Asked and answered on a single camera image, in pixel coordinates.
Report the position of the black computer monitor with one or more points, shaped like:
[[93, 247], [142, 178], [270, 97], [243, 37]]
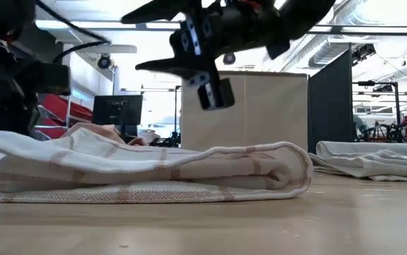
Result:
[[118, 110]]

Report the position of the silver metal shelf rack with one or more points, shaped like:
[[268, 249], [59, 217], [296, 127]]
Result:
[[69, 106]]

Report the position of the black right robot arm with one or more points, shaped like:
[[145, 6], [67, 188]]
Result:
[[309, 14]]

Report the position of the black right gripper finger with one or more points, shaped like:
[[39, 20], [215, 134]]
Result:
[[178, 67], [160, 10]]

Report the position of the black ceiling spotlight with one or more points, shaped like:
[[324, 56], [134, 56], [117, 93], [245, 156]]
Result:
[[104, 62], [229, 59]]

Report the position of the red storage bin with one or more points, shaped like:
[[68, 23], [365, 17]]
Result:
[[72, 110], [52, 131]]

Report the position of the silver ventilation duct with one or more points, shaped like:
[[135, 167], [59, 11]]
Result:
[[325, 53]]

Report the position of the black partition panel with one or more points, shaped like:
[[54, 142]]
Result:
[[330, 106]]

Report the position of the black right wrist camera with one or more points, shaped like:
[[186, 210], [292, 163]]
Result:
[[219, 95]]

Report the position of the white towel beige checks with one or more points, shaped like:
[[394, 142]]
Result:
[[373, 159]]

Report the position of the white towel red checks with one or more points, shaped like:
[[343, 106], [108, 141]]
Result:
[[153, 170]]

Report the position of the black stage light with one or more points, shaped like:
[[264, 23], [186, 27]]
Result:
[[364, 52]]

